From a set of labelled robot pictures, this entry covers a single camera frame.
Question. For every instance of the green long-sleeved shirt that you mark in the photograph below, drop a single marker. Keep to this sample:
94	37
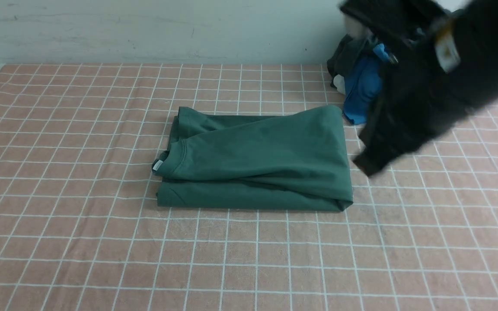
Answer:
294	162

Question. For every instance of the blue shirt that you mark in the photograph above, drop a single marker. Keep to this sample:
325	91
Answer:
363	84

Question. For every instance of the pink checkered tablecloth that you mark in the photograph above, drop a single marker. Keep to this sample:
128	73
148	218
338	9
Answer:
80	229

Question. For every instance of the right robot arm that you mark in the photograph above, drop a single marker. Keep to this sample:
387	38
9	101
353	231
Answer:
448	75

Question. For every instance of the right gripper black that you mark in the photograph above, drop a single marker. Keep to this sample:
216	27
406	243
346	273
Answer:
407	114

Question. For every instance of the dark grey garment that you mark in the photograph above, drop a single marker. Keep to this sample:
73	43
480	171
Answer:
346	54

